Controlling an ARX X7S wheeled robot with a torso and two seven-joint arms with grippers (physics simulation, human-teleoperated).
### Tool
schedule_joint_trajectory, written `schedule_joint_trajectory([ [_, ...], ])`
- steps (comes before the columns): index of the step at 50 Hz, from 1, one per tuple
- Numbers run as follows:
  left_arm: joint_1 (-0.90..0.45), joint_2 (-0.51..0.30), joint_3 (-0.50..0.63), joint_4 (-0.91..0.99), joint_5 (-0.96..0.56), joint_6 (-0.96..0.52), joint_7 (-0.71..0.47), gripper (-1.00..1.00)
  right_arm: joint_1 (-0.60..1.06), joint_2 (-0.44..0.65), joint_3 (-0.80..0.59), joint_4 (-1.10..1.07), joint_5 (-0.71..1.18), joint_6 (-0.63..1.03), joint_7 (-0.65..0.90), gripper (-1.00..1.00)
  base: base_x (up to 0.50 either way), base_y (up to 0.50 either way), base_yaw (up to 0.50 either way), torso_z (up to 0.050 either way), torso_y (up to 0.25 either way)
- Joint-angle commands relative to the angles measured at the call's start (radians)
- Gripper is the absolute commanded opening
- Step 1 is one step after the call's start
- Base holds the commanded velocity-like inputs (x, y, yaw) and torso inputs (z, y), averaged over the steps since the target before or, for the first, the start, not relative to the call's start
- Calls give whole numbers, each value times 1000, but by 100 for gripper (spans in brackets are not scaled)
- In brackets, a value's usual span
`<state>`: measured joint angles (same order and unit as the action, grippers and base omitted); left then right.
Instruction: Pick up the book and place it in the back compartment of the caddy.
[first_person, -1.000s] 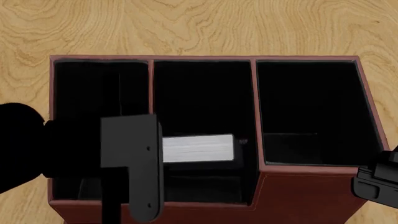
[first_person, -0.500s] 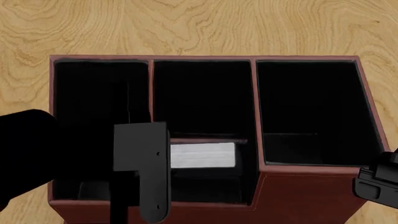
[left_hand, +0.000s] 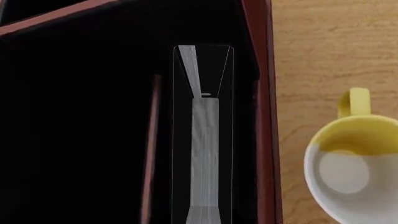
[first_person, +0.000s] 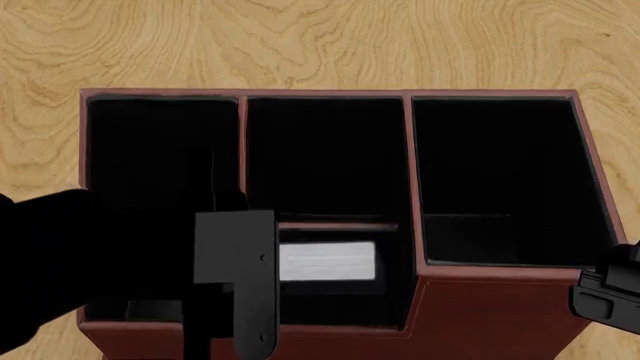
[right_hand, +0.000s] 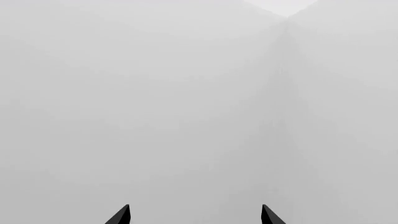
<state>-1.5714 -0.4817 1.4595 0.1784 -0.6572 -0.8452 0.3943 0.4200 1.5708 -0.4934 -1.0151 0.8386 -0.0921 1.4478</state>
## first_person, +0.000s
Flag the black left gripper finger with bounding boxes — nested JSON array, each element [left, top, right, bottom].
[[185, 147, 217, 214], [215, 189, 250, 213]]

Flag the book with white pages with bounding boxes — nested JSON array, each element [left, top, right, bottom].
[[277, 240, 387, 283]]

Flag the brown leather caddy black interior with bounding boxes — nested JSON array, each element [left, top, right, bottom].
[[77, 87, 629, 360]]

